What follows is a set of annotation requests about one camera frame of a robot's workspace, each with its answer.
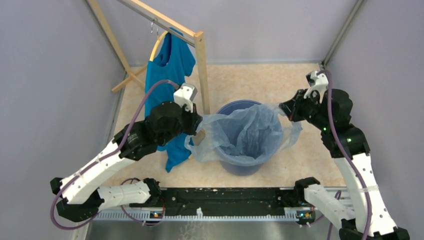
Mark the blue t-shirt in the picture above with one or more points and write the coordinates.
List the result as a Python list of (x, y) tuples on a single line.
[(174, 62)]

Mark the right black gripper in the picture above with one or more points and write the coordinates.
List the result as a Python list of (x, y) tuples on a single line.
[(288, 106)]

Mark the blue plastic trash bin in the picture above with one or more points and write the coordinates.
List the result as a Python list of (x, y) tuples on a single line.
[(252, 134)]

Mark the light blue trash bag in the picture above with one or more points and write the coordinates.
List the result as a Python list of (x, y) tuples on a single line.
[(203, 148)]

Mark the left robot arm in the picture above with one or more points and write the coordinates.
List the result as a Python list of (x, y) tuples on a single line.
[(81, 196)]

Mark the wooden clothes rack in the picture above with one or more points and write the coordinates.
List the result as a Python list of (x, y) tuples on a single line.
[(194, 39)]

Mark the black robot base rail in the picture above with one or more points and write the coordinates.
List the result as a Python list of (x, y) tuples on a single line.
[(230, 202)]

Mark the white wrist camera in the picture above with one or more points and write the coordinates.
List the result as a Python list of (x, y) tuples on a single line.
[(184, 96), (317, 81)]

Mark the yellow clothes hanger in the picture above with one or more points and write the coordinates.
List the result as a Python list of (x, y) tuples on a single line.
[(156, 45)]

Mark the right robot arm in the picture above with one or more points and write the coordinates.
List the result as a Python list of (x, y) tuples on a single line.
[(369, 219)]

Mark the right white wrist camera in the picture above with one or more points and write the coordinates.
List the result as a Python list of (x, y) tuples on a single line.
[(317, 81)]

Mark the metal hook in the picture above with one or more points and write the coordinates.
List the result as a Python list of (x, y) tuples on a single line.
[(154, 27)]

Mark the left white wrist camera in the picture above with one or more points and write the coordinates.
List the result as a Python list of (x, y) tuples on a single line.
[(184, 96)]

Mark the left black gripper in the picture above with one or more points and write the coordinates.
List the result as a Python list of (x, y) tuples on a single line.
[(195, 120)]

